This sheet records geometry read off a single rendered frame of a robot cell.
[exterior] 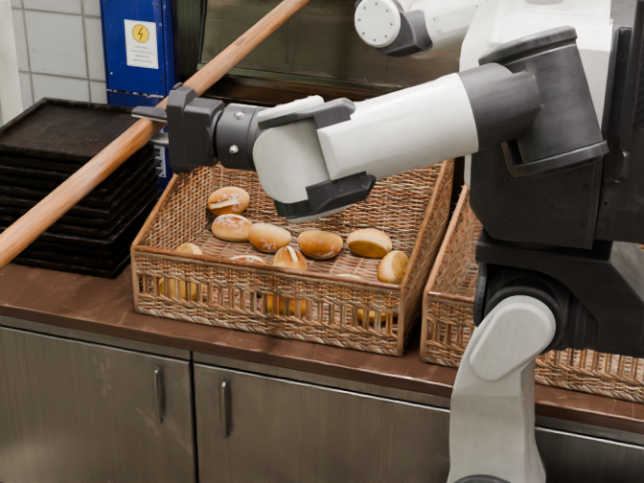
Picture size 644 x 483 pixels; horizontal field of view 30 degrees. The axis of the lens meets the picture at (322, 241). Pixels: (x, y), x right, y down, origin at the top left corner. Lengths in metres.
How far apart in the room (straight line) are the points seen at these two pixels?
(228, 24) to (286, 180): 1.37
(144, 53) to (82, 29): 0.17
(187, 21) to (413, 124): 1.46
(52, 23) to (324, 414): 1.13
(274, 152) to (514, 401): 0.58
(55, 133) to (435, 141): 1.43
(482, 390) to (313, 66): 1.09
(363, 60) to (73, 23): 0.69
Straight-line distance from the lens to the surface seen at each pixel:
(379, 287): 2.20
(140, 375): 2.44
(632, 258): 1.67
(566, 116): 1.30
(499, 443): 1.78
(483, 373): 1.68
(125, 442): 2.55
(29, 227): 1.40
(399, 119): 1.28
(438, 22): 1.80
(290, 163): 1.31
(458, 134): 1.28
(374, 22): 1.82
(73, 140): 2.55
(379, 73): 2.55
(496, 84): 1.29
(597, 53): 1.42
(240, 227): 2.63
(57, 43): 2.85
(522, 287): 1.62
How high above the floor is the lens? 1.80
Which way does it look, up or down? 27 degrees down
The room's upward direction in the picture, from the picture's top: 1 degrees clockwise
